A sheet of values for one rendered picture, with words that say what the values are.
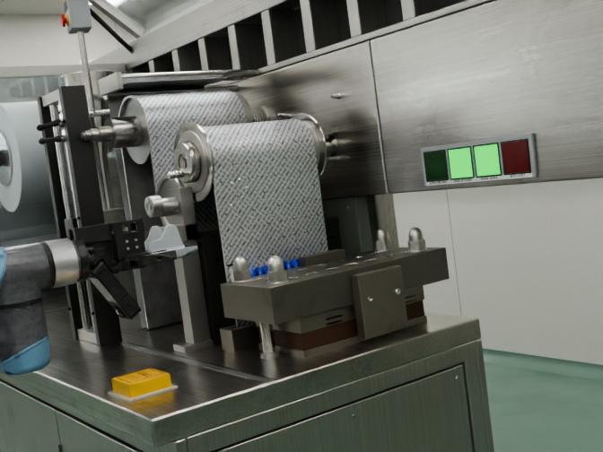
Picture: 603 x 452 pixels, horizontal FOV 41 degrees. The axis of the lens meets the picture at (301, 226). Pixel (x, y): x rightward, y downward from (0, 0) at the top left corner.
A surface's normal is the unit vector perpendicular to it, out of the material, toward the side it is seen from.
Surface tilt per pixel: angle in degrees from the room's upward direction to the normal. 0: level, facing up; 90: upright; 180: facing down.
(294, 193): 90
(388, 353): 90
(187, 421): 90
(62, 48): 90
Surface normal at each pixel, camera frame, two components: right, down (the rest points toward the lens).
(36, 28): 0.58, -0.02
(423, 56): -0.80, 0.15
